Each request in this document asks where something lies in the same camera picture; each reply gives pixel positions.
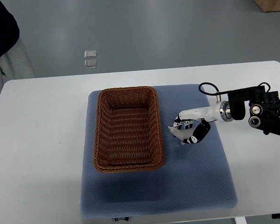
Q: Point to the white bear figurine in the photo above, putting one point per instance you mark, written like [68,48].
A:
[183,135]

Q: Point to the upper metal floor plate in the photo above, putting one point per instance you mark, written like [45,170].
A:
[90,53]

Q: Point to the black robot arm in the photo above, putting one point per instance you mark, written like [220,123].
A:
[264,105]

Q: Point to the black mat label tag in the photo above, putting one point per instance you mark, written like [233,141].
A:
[121,219]

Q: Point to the wooden box corner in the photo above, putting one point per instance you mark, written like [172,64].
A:
[268,5]

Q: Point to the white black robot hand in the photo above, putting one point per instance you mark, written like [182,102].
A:
[199,118]

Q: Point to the metal floor plate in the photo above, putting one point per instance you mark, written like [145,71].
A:
[90,53]
[90,63]

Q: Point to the blue grey cushion mat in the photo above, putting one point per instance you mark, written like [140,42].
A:
[193,177]

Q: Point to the person in grey trousers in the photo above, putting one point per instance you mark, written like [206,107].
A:
[14,60]

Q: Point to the lower metal floor plate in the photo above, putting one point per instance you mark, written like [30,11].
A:
[90,63]

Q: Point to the brown wicker basket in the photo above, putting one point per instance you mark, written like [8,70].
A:
[128,134]

